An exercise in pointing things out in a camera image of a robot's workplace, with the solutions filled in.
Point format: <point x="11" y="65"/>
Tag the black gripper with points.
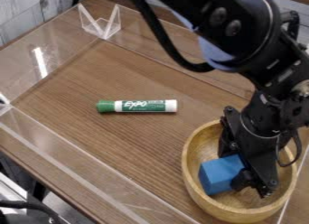
<point x="262" y="135"/>

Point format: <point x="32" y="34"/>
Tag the blue foam block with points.
<point x="217" y="173"/>

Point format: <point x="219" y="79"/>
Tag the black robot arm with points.
<point x="249" y="38"/>

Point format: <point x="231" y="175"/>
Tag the brown wooden bowl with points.
<point x="235" y="207"/>

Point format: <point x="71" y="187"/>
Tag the green Expo marker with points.
<point x="166" y="106"/>

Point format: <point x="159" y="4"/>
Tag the clear acrylic corner bracket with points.
<point x="100" y="27"/>

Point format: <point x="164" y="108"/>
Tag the clear acrylic tray wall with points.
<point x="112" y="163"/>

